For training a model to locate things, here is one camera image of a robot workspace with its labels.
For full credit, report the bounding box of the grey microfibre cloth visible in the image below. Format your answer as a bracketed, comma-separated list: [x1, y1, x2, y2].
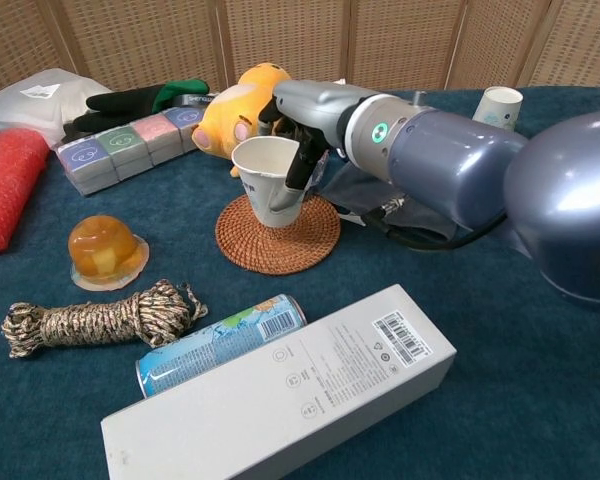
[319, 149, 474, 241]

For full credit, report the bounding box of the red bubble wrap roll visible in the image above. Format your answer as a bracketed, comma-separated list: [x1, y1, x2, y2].
[0, 127, 51, 259]

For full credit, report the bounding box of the white frosted plastic bag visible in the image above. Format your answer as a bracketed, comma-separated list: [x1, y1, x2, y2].
[0, 67, 114, 146]

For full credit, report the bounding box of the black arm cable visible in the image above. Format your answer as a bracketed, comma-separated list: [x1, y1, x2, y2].
[364, 198, 511, 252]

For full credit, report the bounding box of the blue carpet table cover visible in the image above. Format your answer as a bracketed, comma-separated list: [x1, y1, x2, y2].
[0, 87, 600, 480]

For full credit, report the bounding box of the white paper cup plain inside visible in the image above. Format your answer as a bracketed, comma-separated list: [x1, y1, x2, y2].
[231, 137, 311, 229]

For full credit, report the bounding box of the colourful tissue pack box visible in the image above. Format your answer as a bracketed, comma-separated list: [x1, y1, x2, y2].
[55, 104, 209, 196]

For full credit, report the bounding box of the orange fruit jelly cup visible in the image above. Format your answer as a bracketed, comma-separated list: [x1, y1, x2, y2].
[68, 214, 150, 291]

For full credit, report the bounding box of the long white cardboard box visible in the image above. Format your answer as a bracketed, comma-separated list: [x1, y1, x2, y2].
[100, 283, 458, 480]

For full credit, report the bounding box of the white paper cup blue print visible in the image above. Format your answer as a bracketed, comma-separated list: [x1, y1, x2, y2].
[472, 86, 524, 132]

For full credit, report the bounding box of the round woven rattan coaster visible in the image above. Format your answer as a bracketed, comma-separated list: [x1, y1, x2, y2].
[215, 193, 342, 276]

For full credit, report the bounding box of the robot right five-finger hand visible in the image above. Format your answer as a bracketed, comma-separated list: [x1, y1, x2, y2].
[258, 79, 367, 212]

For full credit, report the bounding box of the woven bamboo folding screen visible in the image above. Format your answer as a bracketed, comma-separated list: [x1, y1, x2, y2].
[0, 0, 600, 101]

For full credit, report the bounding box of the black glove green cuff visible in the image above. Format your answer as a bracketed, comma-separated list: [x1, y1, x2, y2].
[62, 78, 211, 141]

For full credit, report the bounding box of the yellow plush duck toy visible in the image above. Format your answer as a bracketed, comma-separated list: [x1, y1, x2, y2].
[191, 62, 292, 161]

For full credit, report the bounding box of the light blue drink can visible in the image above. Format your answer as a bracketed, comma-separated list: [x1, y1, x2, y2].
[135, 293, 309, 400]

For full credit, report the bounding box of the braided camouflage rope bundle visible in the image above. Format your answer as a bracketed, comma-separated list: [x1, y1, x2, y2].
[0, 278, 210, 360]

